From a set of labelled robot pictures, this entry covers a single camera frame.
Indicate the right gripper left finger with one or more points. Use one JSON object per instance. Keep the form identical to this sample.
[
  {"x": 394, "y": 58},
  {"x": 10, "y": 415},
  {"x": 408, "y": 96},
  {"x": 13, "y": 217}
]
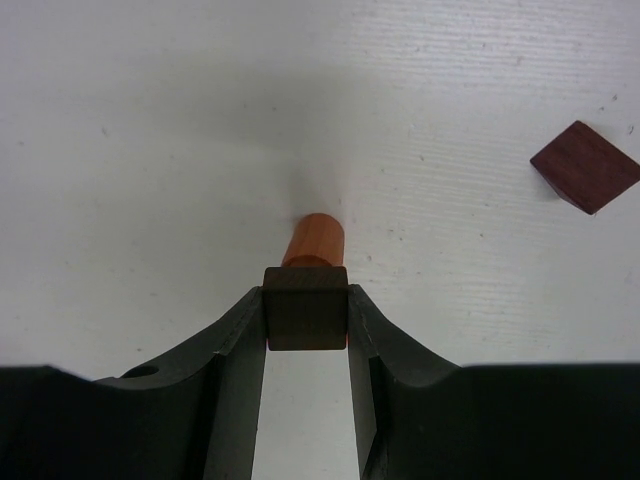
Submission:
[{"x": 191, "y": 412}]

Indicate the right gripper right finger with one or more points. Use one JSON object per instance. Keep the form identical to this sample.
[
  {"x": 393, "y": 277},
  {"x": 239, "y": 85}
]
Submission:
[{"x": 403, "y": 395}]

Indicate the dark brown wooden cube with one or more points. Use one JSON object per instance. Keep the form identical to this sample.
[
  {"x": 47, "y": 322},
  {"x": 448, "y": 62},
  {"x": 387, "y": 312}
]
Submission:
[{"x": 305, "y": 308}]

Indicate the orange wooden cylinder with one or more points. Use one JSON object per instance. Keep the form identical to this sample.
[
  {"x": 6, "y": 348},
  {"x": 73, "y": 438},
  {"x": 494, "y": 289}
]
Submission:
[{"x": 318, "y": 240}]

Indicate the reddish brown wooden wedge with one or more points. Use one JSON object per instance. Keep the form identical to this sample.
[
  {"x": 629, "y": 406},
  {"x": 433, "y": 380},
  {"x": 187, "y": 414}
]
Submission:
[{"x": 585, "y": 169}]

